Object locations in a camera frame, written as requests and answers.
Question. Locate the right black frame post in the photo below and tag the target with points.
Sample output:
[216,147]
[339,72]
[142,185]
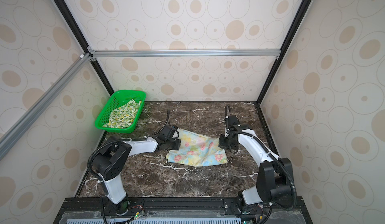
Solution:
[303,7]

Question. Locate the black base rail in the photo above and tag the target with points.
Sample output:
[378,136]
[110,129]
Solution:
[230,210]

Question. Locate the green yellow patterned skirt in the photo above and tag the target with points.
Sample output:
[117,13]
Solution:
[123,117]

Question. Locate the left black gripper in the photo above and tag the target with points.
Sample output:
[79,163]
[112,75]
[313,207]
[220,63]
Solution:
[178,142]

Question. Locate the green plastic basket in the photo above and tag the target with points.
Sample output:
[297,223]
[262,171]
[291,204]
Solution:
[119,99]

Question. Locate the left black frame post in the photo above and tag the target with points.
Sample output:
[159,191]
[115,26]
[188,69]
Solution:
[76,31]

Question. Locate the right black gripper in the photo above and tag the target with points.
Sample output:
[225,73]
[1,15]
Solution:
[221,143]

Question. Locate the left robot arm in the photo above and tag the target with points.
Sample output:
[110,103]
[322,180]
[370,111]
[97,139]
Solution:
[107,162]

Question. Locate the black frame post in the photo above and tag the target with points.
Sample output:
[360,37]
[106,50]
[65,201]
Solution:
[76,31]
[303,7]

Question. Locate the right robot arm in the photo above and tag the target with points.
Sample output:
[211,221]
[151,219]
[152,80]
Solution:
[275,182]

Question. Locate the diagonal aluminium rail left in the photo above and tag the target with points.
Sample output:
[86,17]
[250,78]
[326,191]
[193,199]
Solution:
[25,122]

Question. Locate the horizontal aluminium rail back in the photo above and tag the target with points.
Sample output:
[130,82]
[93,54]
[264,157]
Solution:
[186,53]

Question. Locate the pastel floral skirt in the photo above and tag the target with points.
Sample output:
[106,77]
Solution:
[197,150]

